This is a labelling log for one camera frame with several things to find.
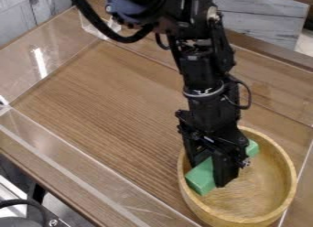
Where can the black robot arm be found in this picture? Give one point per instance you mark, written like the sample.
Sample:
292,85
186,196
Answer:
205,57

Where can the brown wooden bowl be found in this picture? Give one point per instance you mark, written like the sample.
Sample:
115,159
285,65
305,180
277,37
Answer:
254,199

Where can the clear acrylic corner bracket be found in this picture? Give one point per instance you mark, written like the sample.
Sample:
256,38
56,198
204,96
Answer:
93,30

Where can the green rectangular block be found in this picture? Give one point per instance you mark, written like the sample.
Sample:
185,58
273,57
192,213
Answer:
200,177

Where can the clear acrylic tray wall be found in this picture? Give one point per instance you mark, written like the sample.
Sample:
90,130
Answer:
90,187

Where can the black metal table frame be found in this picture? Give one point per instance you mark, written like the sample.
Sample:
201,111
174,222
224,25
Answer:
47,210

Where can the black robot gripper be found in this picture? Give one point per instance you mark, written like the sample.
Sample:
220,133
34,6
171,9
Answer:
210,133

